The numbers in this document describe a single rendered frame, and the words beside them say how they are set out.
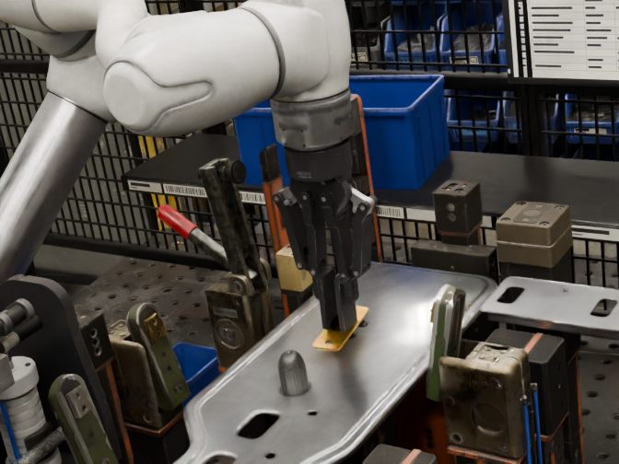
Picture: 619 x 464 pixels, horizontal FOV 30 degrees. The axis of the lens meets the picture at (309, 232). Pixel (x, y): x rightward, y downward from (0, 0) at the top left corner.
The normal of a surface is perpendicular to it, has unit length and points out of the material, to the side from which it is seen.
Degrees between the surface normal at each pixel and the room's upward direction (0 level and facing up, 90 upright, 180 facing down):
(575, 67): 90
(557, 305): 0
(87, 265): 92
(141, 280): 0
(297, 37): 76
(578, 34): 90
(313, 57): 96
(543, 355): 0
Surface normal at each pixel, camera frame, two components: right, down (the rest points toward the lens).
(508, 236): -0.53, 0.38
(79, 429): 0.79, -0.09
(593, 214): -0.15, -0.91
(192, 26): 0.11, -0.77
